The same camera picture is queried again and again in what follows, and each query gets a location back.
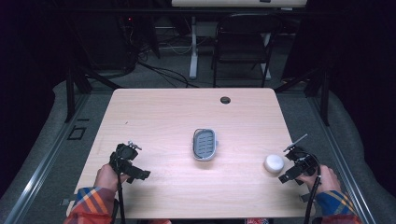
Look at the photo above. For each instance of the black folding chair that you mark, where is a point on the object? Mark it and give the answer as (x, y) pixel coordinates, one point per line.
(243, 40)

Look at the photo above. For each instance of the white desk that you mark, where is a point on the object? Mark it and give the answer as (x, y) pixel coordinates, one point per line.
(194, 46)

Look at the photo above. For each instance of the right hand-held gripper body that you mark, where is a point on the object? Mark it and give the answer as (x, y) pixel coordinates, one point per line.
(302, 160)

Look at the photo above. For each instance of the person's left hand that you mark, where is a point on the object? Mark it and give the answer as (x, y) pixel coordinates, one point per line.
(107, 178)

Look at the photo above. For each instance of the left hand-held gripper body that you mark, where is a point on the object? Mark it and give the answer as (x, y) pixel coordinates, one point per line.
(124, 154)

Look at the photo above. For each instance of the black metal stand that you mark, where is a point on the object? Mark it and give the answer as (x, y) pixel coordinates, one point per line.
(71, 93)
(325, 99)

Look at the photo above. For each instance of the person's right hand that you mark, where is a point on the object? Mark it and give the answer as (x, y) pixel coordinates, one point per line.
(323, 180)

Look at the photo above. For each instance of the dark computer tower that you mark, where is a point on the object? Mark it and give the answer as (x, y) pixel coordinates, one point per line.
(102, 40)

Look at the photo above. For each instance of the aluminium floor rail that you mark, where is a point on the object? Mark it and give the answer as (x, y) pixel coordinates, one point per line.
(37, 177)
(342, 168)

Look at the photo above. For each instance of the black table grommet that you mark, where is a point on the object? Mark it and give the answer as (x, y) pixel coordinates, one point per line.
(225, 100)

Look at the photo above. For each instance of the grey soap dish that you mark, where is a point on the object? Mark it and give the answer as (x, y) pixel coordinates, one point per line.
(204, 144)

